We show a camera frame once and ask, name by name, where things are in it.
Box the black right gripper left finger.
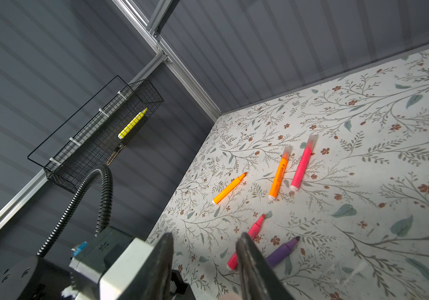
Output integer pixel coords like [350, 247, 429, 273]
[118, 233, 174, 300]

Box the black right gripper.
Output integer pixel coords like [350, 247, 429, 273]
[0, 256, 71, 300]

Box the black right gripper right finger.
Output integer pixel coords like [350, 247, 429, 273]
[236, 232, 294, 300]

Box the pink marker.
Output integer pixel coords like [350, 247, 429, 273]
[227, 214, 266, 271]
[290, 135, 318, 191]

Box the purple marker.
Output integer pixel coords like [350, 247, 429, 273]
[266, 236, 300, 268]

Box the translucent pen cap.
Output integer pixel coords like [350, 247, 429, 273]
[218, 293, 243, 300]

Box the lone orange marker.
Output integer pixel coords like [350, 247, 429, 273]
[213, 172, 247, 205]

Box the yellow marker in basket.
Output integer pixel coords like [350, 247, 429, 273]
[118, 108, 148, 140]

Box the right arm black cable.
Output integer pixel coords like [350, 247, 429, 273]
[36, 164, 114, 259]

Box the black wire wall basket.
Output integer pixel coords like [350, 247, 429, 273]
[43, 79, 164, 193]

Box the aluminium left corner post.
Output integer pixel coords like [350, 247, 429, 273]
[113, 1, 222, 121]

